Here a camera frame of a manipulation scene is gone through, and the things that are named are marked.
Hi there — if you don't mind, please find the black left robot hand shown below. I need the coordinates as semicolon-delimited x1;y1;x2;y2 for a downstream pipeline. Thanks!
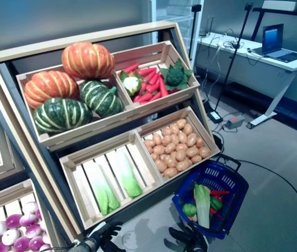
98;223;124;249

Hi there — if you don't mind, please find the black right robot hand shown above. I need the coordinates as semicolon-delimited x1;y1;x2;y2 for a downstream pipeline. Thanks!
168;227;204;251

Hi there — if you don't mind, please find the white green napa cabbage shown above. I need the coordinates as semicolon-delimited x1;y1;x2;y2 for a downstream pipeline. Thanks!
193;184;211;229
82;159;121;216
115;149;143;198

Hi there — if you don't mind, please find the blue plastic shopping basket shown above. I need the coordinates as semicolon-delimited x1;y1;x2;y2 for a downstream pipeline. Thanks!
172;154;249;240

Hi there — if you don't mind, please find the round green vegetable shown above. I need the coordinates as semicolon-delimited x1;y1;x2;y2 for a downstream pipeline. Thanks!
182;203;197;217

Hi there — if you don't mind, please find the small green bell pepper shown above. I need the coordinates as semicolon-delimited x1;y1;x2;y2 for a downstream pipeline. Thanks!
210;197;223;211

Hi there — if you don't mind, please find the wooden slatted cabbage crate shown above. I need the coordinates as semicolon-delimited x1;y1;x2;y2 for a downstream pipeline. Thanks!
59;130;165;230

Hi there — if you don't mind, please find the wooden pumpkin crate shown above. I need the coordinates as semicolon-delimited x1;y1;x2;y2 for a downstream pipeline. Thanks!
16;64;135;152

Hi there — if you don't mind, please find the wooden onion crate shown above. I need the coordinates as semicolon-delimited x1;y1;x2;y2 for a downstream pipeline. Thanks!
0;180;60;252

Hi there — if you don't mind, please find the wooden potato crate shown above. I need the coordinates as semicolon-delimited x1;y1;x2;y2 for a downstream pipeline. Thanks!
135;106;220;183

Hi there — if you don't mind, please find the black power adapter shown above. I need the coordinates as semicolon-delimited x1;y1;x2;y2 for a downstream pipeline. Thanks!
206;109;224;124

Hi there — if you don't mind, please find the wooden green pepper crate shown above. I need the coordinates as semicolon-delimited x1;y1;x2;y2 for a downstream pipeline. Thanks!
0;89;30;188

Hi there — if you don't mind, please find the grey box with red button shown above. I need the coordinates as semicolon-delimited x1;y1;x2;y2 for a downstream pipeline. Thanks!
224;115;245;129

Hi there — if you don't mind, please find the large green striped pumpkin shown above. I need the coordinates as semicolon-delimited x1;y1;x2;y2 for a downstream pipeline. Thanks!
33;97;93;136

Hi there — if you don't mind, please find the green striped pumpkin with stem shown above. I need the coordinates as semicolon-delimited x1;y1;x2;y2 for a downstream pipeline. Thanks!
79;80;125;118

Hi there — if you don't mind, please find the white cauliflower with leaves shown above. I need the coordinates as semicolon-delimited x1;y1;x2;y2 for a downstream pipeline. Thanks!
119;70;143;97

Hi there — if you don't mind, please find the orange striped pumpkin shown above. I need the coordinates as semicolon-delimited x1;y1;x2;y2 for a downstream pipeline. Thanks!
61;41;116;80
24;70;80;110

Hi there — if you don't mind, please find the green broccoli with leaves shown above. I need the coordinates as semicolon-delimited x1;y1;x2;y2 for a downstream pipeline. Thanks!
160;59;193;92

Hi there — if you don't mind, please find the white desk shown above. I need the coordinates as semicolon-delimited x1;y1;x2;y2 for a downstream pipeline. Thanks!
197;33;297;129

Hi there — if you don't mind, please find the slanted black stand pole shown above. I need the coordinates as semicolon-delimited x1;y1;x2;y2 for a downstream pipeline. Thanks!
213;2;254;116

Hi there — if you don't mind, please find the open grey laptop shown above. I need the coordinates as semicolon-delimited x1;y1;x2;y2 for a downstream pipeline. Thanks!
252;23;297;63

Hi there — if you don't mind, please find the white glass door cabinet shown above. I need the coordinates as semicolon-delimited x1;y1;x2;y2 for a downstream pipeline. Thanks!
151;0;204;69

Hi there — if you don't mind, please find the black metal rack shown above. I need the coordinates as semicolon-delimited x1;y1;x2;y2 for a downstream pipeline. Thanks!
250;7;297;43

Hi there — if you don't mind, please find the beige cardboard box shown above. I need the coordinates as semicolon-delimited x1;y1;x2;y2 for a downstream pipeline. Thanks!
262;0;297;12

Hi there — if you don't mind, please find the upright black camera stand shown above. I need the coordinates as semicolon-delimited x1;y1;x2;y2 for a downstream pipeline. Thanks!
189;4;202;62

